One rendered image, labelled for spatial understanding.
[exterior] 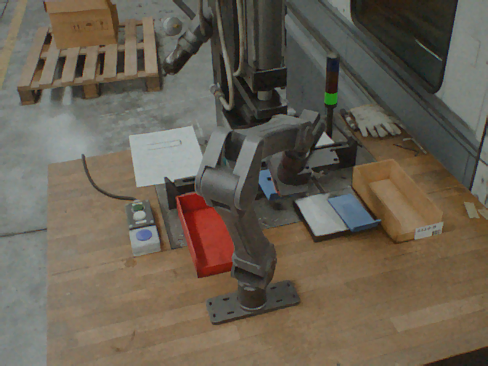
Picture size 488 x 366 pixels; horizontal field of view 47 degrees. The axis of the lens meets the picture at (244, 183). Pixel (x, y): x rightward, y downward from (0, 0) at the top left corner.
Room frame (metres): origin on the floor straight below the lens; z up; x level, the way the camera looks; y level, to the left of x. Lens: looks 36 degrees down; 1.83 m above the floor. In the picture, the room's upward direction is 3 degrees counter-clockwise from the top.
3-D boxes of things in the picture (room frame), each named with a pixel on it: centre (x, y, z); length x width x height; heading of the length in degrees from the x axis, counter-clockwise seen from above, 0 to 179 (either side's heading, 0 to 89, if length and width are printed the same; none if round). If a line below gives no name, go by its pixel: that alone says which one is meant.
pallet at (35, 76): (4.27, 1.16, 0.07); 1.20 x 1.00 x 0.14; 8
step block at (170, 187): (1.20, 0.18, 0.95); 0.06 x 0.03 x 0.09; 104
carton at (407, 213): (1.14, -0.39, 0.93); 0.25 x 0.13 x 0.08; 14
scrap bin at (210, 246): (1.06, 0.09, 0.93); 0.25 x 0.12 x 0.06; 14
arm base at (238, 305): (0.84, -0.01, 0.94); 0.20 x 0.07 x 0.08; 104
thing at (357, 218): (1.10, -0.28, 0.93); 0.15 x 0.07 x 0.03; 17
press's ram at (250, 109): (1.33, -0.03, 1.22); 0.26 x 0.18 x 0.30; 14
